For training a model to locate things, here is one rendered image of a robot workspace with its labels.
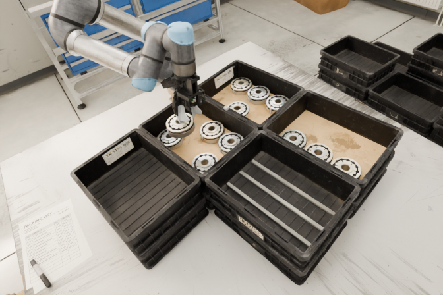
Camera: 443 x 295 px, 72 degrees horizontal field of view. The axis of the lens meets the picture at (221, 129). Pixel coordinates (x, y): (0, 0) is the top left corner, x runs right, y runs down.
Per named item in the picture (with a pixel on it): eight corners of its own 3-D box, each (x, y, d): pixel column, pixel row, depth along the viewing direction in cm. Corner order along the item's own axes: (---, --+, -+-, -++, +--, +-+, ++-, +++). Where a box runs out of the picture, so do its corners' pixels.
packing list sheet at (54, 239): (14, 227, 124) (13, 226, 124) (69, 195, 132) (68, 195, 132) (28, 298, 104) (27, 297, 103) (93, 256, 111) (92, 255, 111)
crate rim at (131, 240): (70, 176, 112) (68, 172, 111) (138, 130, 125) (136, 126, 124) (129, 248, 90) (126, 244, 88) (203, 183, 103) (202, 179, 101)
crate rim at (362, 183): (260, 132, 116) (260, 128, 115) (306, 92, 130) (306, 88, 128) (361, 190, 94) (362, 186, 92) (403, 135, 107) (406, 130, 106)
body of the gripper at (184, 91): (189, 113, 102) (186, 81, 94) (173, 103, 106) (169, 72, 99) (206, 104, 106) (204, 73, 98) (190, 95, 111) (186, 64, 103)
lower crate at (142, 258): (93, 206, 127) (81, 189, 118) (151, 162, 140) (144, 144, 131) (149, 274, 104) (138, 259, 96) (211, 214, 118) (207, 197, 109)
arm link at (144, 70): (33, 42, 109) (140, 91, 94) (41, 12, 108) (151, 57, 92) (60, 49, 120) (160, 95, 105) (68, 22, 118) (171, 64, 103)
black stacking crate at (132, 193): (83, 191, 119) (69, 174, 111) (144, 146, 132) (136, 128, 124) (139, 260, 97) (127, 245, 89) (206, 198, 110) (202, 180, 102)
